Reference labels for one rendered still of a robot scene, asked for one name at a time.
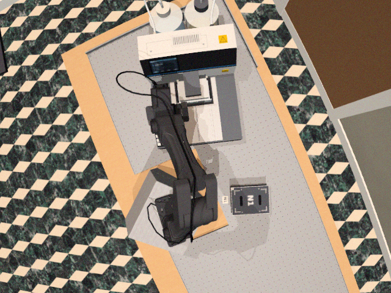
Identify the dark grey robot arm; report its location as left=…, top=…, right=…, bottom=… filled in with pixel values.
left=150, top=83, right=218, bottom=247

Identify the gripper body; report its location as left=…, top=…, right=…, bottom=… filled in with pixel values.
left=145, top=103, right=189, bottom=122

